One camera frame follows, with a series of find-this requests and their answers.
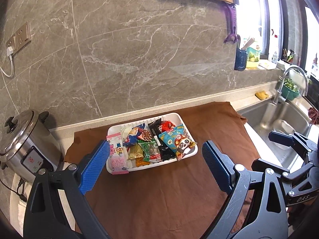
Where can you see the red chocolate snack bag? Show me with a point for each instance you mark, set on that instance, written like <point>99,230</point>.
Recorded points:
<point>166,125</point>

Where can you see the black snack packet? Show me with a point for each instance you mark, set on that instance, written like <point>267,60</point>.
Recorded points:
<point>165,152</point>

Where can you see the blue yellow snack packet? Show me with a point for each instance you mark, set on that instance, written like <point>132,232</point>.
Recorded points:
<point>132,137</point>

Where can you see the panda cartoon snack bag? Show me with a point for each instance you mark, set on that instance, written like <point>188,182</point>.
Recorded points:
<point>177,141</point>

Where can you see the green snack packet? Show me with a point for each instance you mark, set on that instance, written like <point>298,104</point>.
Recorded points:
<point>151,151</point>

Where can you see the green yellow box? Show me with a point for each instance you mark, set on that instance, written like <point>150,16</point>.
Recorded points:
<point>253,58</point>

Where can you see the brown cloth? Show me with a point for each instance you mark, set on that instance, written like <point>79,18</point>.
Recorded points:
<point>177,200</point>

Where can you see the wall power socket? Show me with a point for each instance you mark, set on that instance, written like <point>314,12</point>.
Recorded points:
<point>20,38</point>

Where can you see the yellow sponge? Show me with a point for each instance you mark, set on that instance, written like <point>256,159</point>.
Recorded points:
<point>262,95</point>

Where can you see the green vegetable basket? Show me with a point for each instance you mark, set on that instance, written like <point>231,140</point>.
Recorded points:
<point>290,90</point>

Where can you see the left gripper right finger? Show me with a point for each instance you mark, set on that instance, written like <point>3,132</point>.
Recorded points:
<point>254,207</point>

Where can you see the purple peeler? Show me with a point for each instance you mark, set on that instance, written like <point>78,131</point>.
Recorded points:
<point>232,36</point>

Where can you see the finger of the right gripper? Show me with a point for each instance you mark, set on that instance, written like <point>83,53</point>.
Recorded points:
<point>304,147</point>
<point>282,173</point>

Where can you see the clear orange snack packet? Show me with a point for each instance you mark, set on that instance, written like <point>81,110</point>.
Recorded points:
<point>140,162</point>

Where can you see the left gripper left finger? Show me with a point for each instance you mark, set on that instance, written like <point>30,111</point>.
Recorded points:
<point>45,216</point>

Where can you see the blue utensil holder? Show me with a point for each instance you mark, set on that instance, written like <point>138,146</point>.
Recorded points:
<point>240,60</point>

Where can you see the yellow gold snack packet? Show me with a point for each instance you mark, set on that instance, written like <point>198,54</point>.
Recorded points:
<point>135,152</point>

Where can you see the dark red small packet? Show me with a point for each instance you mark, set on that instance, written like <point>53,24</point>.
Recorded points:
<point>145,135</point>

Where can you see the chrome faucet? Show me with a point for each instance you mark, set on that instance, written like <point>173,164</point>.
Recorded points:
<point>303,85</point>

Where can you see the pink cartoon candy packet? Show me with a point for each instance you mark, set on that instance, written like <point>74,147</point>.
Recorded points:
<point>117,162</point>

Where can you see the stainless steel sink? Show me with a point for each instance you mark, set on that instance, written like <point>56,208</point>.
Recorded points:
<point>286,118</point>

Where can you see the stainless steel rice cooker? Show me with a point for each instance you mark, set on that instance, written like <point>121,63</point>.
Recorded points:
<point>27,146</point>

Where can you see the white plastic tray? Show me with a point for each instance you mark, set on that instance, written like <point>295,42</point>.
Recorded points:
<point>125,128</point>

